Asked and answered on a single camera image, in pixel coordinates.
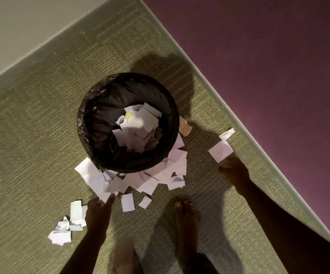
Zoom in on person's left hand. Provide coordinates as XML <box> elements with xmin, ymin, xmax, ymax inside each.
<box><xmin>84</xmin><ymin>193</ymin><xmax>116</xmax><ymax>238</ymax></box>

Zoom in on person's right hand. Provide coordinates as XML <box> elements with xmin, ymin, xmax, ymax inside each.
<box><xmin>218</xmin><ymin>155</ymin><xmax>251</xmax><ymax>195</ymax></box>

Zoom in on large square white paper piece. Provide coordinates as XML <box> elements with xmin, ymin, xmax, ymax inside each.
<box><xmin>208</xmin><ymin>140</ymin><xmax>234</xmax><ymax>163</ymax></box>

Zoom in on person's right forearm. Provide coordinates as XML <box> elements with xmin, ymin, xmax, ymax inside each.
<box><xmin>236</xmin><ymin>180</ymin><xmax>330</xmax><ymax>274</ymax></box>

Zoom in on person's left forearm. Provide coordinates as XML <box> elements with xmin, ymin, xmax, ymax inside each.
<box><xmin>59</xmin><ymin>233</ymin><xmax>108</xmax><ymax>274</ymax></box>

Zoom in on rectangular white paper piece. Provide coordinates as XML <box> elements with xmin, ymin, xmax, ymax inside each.
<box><xmin>121</xmin><ymin>193</ymin><xmax>135</xmax><ymax>212</ymax></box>

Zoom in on pile of white paper scraps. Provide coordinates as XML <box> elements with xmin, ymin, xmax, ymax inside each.
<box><xmin>74</xmin><ymin>133</ymin><xmax>188</xmax><ymax>203</ymax></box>

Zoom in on small white paper strip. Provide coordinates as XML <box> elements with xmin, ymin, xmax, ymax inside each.
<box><xmin>219</xmin><ymin>128</ymin><xmax>236</xmax><ymax>141</ymax></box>

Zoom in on small white paper piece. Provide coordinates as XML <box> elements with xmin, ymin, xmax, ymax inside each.
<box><xmin>138</xmin><ymin>196</ymin><xmax>153</xmax><ymax>209</ymax></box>

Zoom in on heap of crumpled paper scraps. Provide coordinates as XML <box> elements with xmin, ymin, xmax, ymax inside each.
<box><xmin>47</xmin><ymin>200</ymin><xmax>88</xmax><ymax>246</ymax></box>

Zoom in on person's left foot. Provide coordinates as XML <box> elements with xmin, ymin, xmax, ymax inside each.
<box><xmin>112</xmin><ymin>237</ymin><xmax>140</xmax><ymax>274</ymax></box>

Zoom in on person's foot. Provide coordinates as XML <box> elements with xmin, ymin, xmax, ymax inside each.
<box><xmin>174</xmin><ymin>199</ymin><xmax>202</xmax><ymax>274</ymax></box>
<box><xmin>112</xmin><ymin>237</ymin><xmax>140</xmax><ymax>274</ymax></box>

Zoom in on brown paper scrap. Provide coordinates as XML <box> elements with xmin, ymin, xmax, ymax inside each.
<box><xmin>179</xmin><ymin>116</ymin><xmax>193</xmax><ymax>137</ymax></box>

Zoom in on person's right foot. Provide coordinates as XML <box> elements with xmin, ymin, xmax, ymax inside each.
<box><xmin>174</xmin><ymin>199</ymin><xmax>202</xmax><ymax>274</ymax></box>

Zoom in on paper scraps inside bin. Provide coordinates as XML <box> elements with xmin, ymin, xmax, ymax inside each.
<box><xmin>112</xmin><ymin>103</ymin><xmax>162</xmax><ymax>153</ymax></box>

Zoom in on waste bin with black bag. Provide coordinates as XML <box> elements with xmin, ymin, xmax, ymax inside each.
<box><xmin>77</xmin><ymin>72</ymin><xmax>180</xmax><ymax>174</ymax></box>

